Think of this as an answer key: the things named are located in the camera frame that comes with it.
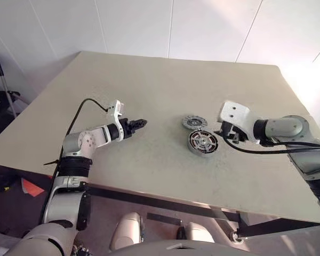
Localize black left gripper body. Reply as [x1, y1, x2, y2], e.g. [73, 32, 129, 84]
[119, 117, 135, 140]

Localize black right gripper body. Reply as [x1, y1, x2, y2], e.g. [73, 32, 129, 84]
[220, 120, 247, 142]

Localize black motor housing copper windings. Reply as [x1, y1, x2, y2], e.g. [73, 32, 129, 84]
[187, 129, 219, 158]

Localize grey lid with circuit board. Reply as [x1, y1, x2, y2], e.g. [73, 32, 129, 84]
[180, 114, 209, 131]

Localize beige rounded robot leg cover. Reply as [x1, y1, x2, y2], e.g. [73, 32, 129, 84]
[109, 212, 145, 251]
[185, 222, 217, 244]

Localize red orange floor object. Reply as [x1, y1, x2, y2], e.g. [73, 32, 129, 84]
[20, 177, 45, 198]

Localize grey robot torso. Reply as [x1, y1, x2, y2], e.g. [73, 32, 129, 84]
[106, 238, 257, 256]

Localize black and yellow floor object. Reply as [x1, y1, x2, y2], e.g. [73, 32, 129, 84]
[0, 170, 19, 193]

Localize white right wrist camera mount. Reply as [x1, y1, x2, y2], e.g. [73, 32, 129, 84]
[218, 100, 257, 145]

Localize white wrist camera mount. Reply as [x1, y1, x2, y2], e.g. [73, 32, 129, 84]
[106, 100, 126, 142]
[218, 100, 257, 145]

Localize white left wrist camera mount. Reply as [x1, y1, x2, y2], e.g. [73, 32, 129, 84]
[106, 100, 126, 142]

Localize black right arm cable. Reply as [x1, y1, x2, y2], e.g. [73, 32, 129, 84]
[223, 137, 320, 156]

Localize dark metal table frame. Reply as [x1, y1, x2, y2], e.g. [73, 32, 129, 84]
[81, 183, 320, 239]

